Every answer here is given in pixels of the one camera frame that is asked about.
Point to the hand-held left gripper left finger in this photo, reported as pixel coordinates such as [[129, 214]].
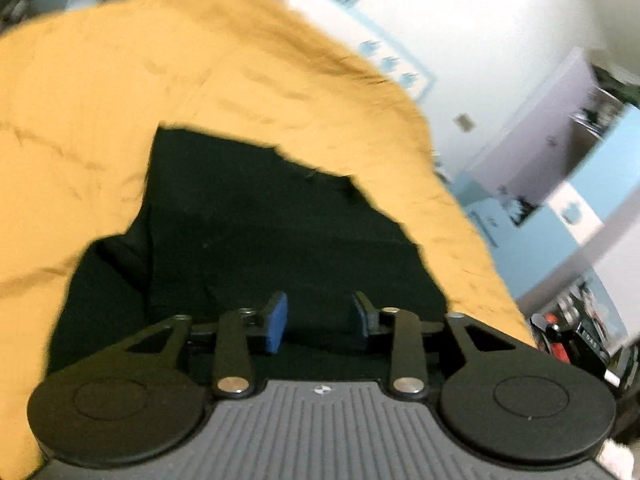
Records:
[[277, 320]]

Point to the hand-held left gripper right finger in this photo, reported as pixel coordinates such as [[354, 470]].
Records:
[[361, 317]]

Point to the black garment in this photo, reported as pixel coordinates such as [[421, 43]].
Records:
[[250, 210]]

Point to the dark clutter with red part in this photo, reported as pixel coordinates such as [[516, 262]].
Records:
[[575, 335]]

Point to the blue and white cabinet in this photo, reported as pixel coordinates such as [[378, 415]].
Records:
[[590, 195]]

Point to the yellow blanket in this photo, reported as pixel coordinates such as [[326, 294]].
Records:
[[100, 110]]

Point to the white plush toy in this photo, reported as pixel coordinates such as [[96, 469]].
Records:
[[620, 460]]

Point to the wall light switch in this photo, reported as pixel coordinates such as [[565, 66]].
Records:
[[464, 122]]

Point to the wall chart with blue shapes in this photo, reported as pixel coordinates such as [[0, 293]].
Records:
[[395, 60]]

